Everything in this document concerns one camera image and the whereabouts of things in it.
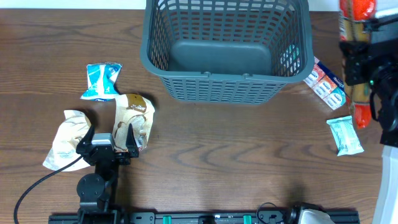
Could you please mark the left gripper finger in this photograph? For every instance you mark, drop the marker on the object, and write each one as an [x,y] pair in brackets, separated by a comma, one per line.
[131,144]
[86,140]

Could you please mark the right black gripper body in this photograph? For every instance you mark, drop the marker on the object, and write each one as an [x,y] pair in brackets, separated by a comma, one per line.
[377,72]

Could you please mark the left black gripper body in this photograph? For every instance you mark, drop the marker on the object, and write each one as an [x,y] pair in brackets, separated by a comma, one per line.
[121,158]

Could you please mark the orange long biscuit pack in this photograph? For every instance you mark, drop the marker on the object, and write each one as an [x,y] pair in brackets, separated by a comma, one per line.
[353,15]

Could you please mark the multipack tissue packets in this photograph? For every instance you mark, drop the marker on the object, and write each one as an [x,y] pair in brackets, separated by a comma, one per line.
[326,85]

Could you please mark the mint green wipes pack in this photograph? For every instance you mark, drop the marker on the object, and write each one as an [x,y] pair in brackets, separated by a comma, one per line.
[345,136]

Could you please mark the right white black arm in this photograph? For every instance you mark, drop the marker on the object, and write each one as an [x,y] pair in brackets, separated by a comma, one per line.
[386,207]

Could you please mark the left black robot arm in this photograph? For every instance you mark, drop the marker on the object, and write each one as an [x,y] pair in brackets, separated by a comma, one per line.
[97,190]

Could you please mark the cream crumpled snack pouch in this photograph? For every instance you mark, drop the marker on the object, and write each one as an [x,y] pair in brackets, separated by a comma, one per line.
[69,134]

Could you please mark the brown beige snack pouch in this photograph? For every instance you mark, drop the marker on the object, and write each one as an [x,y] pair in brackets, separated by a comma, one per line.
[135,110]

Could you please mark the blue white snack packet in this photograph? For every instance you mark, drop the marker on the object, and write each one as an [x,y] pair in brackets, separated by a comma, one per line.
[101,79]

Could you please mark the grey plastic basket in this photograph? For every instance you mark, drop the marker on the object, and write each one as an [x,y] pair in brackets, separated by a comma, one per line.
[227,51]

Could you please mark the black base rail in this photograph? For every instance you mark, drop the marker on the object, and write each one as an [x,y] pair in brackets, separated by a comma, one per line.
[264,216]

